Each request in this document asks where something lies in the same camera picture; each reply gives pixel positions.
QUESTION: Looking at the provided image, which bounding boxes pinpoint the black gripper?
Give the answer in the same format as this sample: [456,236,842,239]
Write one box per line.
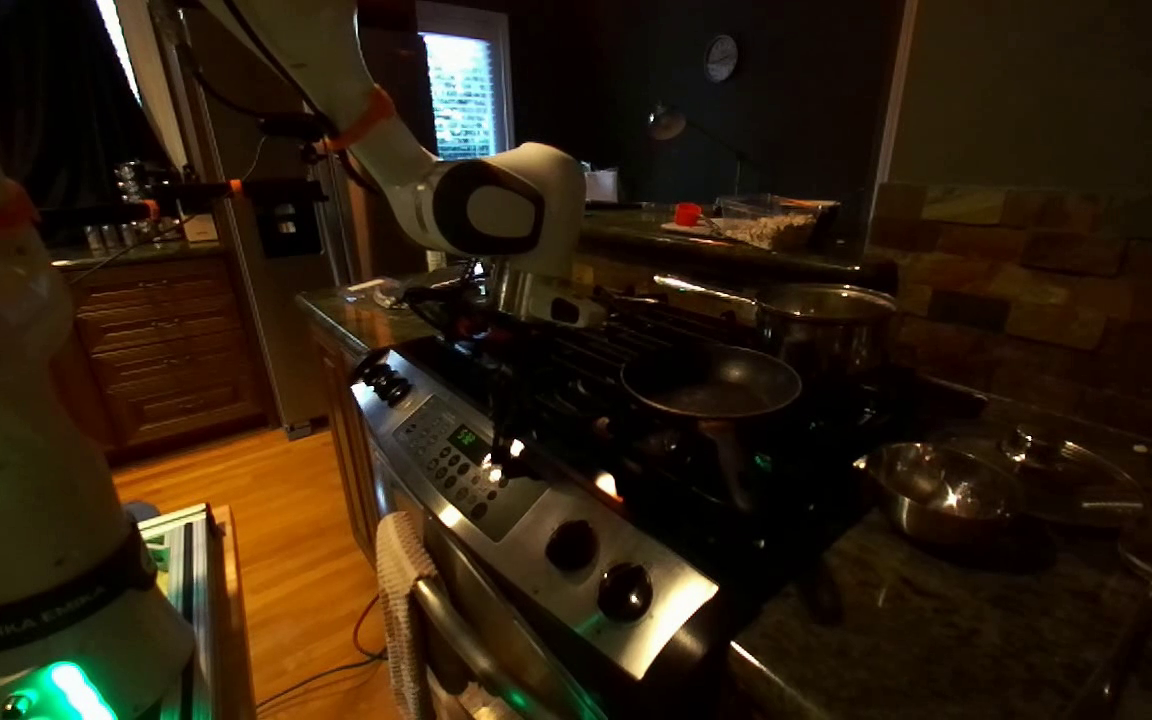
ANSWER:
[463,258,605,328]

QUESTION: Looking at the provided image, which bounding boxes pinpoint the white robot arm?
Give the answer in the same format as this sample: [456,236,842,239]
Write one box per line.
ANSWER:
[0,0,586,720]

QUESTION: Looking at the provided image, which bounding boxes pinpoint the red bowl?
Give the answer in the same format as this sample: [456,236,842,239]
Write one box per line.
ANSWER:
[668,200,705,229]

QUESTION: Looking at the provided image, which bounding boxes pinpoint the black frying pan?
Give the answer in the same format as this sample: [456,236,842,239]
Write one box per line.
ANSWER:
[621,344,805,512]

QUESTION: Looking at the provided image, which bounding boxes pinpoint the black gas stove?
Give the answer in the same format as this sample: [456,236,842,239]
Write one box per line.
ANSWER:
[348,279,920,720]

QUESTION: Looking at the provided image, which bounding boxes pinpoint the window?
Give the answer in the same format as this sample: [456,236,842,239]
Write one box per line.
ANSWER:
[426,32,500,158]

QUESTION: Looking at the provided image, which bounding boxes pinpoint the steel pot with lid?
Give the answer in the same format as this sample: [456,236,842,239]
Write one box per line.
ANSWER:
[653,270,897,374]

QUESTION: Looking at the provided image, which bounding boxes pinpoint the white dish towel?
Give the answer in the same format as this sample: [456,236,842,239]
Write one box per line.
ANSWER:
[371,512,438,720]

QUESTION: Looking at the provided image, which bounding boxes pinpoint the wooden kitchen cabinet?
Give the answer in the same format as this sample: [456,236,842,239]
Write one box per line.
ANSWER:
[59,250,272,454]

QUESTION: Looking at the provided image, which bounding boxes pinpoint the steel pan with glass lid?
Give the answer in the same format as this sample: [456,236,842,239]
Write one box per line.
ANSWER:
[852,423,1152,546]

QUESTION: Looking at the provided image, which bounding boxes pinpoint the round wall clock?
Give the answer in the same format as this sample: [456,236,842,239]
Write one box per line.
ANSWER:
[705,32,739,82]

